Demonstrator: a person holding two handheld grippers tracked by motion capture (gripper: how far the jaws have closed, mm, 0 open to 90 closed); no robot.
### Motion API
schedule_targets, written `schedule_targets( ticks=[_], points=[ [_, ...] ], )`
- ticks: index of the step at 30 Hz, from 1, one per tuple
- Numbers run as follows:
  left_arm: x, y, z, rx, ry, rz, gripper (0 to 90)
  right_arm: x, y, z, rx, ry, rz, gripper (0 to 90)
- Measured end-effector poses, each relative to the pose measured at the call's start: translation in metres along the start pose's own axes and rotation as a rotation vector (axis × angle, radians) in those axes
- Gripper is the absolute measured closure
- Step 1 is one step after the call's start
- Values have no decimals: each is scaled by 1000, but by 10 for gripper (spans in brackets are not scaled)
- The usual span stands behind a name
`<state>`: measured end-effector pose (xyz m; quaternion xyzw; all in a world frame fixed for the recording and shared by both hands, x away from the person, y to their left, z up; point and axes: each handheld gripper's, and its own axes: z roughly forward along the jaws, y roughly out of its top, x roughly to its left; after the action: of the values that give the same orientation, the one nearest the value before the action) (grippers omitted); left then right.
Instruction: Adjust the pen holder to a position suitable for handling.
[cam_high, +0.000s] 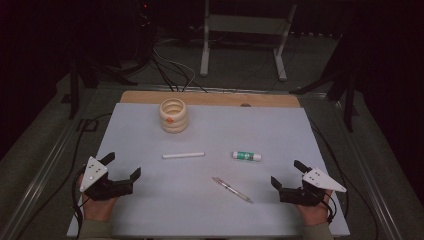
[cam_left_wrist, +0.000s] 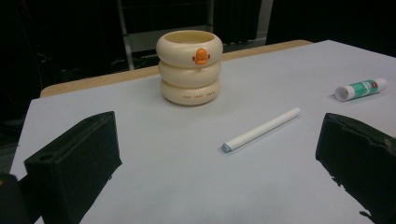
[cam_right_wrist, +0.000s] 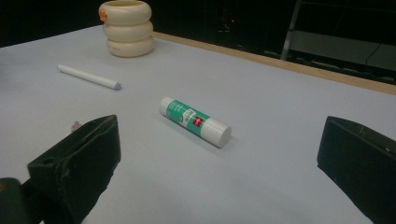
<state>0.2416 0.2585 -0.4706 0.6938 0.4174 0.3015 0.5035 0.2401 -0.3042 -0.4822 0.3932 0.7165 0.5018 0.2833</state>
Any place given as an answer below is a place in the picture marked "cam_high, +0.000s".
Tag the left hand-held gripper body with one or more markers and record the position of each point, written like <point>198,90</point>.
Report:
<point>95,173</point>

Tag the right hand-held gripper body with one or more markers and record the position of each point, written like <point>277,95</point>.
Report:
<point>320,181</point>

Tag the green and white glue stick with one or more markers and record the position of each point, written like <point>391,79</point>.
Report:
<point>246,155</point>

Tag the white pen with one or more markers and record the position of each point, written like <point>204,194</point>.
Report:
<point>183,155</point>

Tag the cream ribbed pen holder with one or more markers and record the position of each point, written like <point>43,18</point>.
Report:
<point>173,123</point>

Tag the person's right hand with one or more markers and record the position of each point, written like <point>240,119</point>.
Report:
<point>313,215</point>

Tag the person's left hand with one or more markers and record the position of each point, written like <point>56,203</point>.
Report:
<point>97,209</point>

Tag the clear ballpoint pen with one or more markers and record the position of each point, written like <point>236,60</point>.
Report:
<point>232,189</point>

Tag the white table mat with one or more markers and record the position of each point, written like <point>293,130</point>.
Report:
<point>200,213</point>

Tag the black tripod stand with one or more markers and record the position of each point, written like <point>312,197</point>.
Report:
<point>74,90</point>
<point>349,100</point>

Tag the white metal stand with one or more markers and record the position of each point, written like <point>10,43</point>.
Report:
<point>246,24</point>

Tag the black floor bracket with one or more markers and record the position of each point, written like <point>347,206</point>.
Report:
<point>88,125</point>

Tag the metal frame rail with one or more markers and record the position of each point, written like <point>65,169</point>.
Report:
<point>370,173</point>
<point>43,166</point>

